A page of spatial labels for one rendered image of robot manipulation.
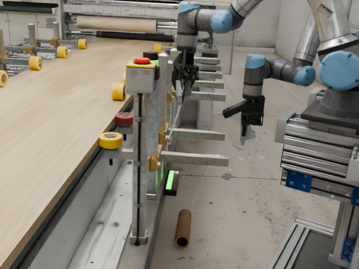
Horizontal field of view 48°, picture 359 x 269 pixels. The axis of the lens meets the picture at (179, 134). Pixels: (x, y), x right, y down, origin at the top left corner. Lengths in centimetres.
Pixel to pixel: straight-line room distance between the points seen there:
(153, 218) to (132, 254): 20
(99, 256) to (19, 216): 39
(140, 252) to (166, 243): 126
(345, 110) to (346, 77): 18
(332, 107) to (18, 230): 99
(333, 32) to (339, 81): 14
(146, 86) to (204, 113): 324
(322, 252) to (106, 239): 119
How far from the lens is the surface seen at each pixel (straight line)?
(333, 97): 139
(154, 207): 137
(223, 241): 248
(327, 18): 124
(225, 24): 137
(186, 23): 142
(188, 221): 250
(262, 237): 258
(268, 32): 1068
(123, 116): 163
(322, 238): 229
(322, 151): 143
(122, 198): 160
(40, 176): 116
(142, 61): 100
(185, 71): 144
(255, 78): 155
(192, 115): 436
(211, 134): 162
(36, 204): 102
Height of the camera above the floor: 140
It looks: 20 degrees down
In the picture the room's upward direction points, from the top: 3 degrees clockwise
